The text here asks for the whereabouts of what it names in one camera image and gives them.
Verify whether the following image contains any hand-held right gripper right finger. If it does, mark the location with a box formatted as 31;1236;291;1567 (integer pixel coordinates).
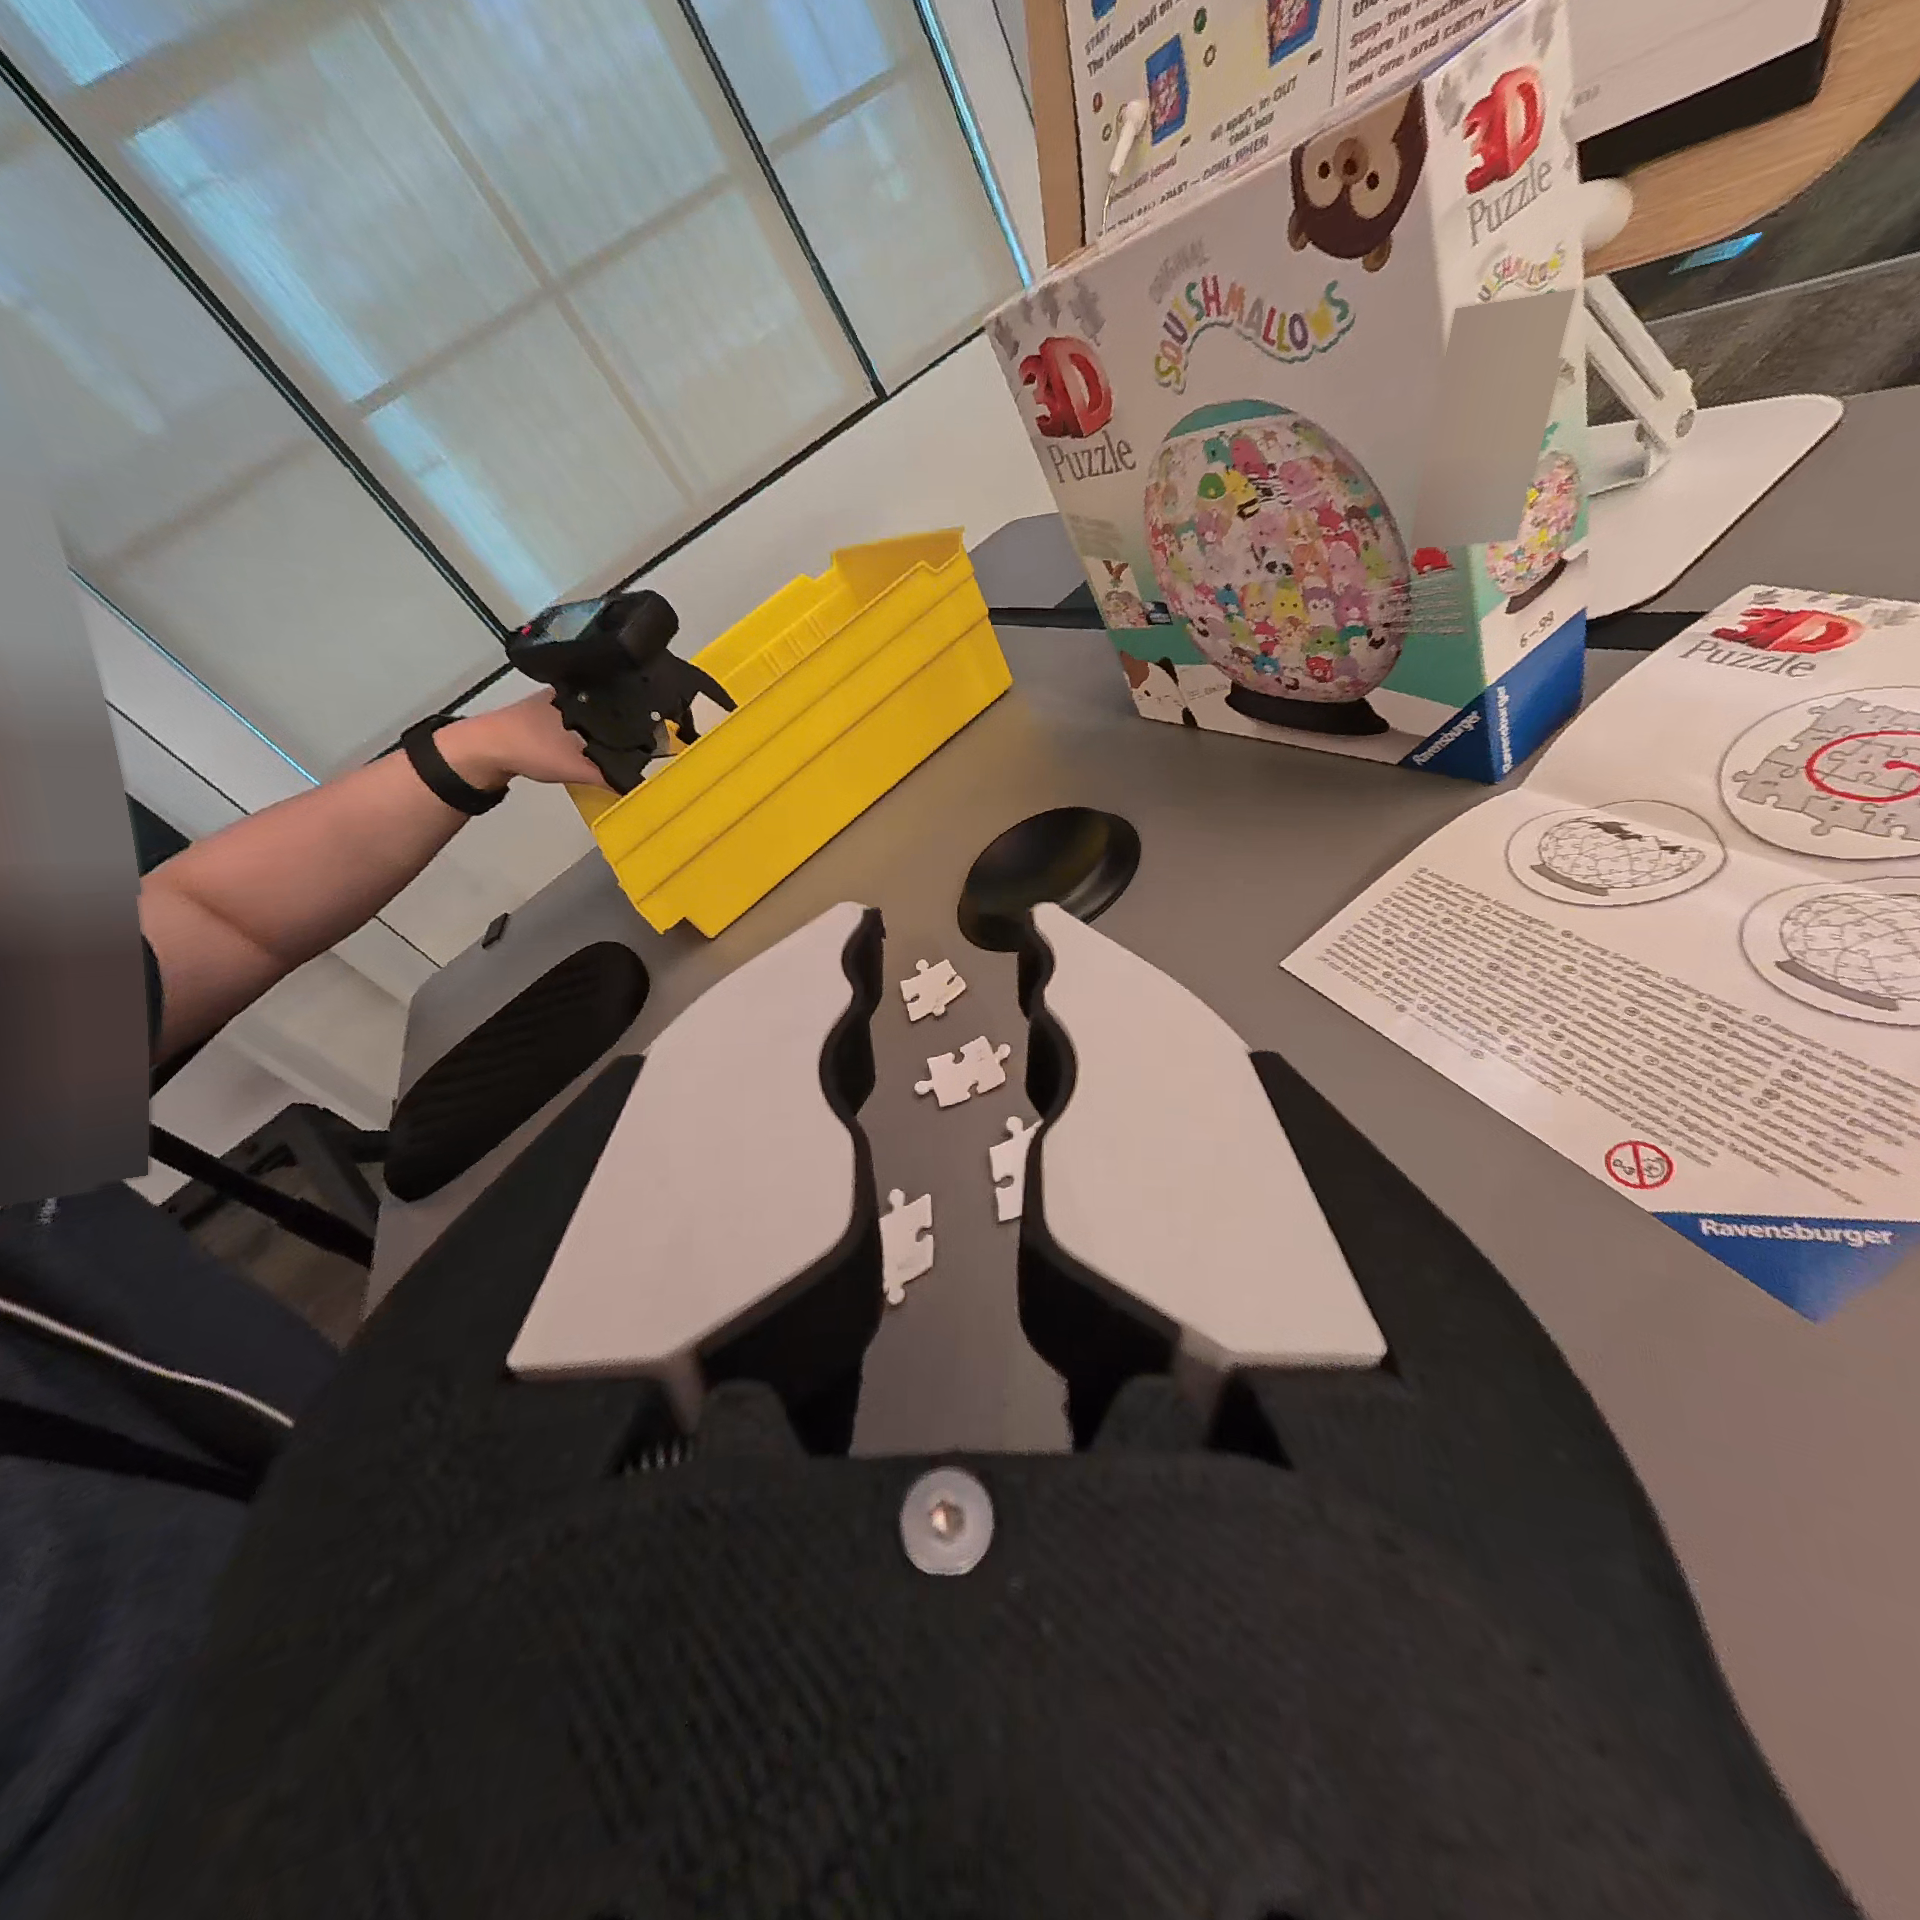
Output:
1015;901;1391;1443

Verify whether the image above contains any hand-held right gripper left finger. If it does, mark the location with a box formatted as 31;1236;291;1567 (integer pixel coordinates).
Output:
506;901;886;1443

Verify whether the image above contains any yellow plastic bin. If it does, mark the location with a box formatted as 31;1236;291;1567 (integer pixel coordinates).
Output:
572;532;1012;938

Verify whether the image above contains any person's left forearm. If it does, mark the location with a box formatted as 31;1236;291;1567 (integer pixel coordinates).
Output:
135;737;496;1052

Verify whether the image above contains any colourful puzzle box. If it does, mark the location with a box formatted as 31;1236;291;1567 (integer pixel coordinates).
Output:
992;0;1594;789

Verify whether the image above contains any person's left hand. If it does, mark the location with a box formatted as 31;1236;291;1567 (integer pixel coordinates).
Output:
480;690;618;789

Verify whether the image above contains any black wristband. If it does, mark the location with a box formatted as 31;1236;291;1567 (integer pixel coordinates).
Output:
400;716;511;818

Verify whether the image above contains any black quilted pad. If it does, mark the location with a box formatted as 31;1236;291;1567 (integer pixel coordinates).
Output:
383;939;653;1202

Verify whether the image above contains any white printed leaflet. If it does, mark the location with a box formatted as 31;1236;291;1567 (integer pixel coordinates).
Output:
1285;586;1920;1321

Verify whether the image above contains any white stand base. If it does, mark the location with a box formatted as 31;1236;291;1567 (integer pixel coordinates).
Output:
1575;180;1847;541

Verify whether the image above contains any wooden easel board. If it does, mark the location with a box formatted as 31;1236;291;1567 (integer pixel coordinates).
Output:
1022;0;1920;289

